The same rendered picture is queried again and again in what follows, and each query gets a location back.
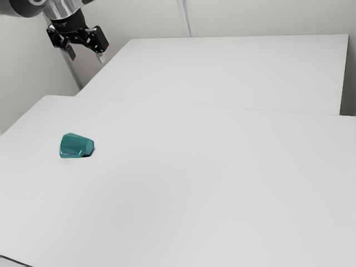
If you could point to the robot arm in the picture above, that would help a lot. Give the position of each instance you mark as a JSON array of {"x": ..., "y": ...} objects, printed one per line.
[{"x": 50, "y": 7}]

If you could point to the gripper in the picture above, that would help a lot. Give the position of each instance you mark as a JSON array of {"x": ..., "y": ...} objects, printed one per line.
[{"x": 71, "y": 23}]

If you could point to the teal faceted mug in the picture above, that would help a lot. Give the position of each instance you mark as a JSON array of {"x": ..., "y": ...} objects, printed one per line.
[{"x": 76, "y": 147}]

